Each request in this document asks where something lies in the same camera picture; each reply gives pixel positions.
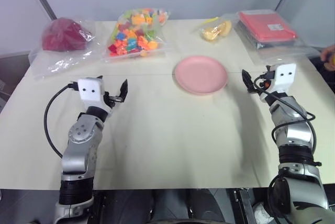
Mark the metal bracket under table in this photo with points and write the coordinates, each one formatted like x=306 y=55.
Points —
x=244 y=205

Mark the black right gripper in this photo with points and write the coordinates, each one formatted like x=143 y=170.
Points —
x=262 y=95

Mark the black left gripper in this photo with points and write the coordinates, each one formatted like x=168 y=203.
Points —
x=113 y=99

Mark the clear bag of red items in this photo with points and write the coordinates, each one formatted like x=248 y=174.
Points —
x=65 y=35

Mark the pink round plate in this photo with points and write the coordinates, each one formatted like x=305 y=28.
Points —
x=200 y=74

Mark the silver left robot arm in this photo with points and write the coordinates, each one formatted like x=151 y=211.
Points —
x=78 y=150

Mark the clear bag of colourful blocks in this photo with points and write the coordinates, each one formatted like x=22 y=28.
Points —
x=133 y=38

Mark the bag of yellow items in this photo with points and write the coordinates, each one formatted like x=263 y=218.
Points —
x=216 y=30

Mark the person's bare hand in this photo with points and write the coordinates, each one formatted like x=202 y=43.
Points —
x=327 y=52

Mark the clear bag of red packs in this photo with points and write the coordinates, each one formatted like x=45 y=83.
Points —
x=267 y=26

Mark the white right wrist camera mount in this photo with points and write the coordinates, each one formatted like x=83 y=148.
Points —
x=285 y=76

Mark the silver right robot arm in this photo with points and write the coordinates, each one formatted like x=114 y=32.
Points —
x=298 y=132

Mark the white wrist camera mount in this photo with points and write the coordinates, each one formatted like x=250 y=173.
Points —
x=285 y=76
x=90 y=90

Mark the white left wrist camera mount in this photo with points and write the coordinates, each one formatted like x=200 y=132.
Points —
x=90 y=90

